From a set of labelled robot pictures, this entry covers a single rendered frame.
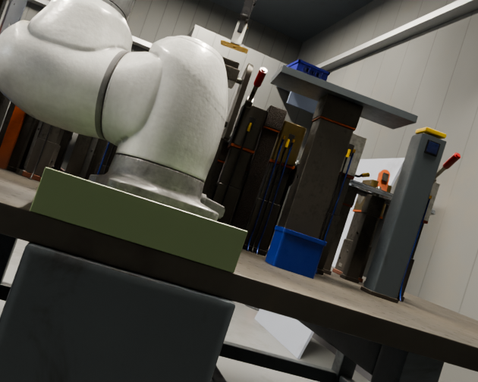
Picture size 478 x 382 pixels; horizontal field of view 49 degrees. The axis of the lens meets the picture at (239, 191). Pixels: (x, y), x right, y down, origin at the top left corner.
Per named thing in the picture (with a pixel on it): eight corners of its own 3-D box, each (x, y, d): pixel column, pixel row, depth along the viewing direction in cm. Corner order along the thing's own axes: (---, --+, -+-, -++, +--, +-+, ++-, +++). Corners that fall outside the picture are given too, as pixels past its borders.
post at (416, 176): (385, 297, 143) (434, 145, 145) (397, 303, 135) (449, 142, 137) (360, 289, 142) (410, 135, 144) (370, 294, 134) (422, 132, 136)
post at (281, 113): (238, 247, 148) (284, 113, 150) (241, 248, 143) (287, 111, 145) (221, 241, 148) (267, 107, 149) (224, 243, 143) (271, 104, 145)
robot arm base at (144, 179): (240, 230, 84) (251, 196, 85) (108, 187, 75) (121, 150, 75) (198, 217, 101) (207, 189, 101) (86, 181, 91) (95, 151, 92)
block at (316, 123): (300, 270, 140) (353, 111, 142) (308, 274, 132) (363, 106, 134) (265, 258, 138) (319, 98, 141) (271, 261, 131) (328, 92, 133)
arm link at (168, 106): (201, 176, 79) (245, 41, 81) (87, 141, 80) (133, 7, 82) (210, 188, 95) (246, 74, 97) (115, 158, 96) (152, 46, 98)
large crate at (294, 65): (324, 89, 567) (330, 72, 568) (293, 76, 557) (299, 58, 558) (306, 96, 617) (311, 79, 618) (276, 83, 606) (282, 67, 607)
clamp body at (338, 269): (349, 277, 200) (378, 187, 202) (363, 283, 186) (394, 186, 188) (328, 270, 199) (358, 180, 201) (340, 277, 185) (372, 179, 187)
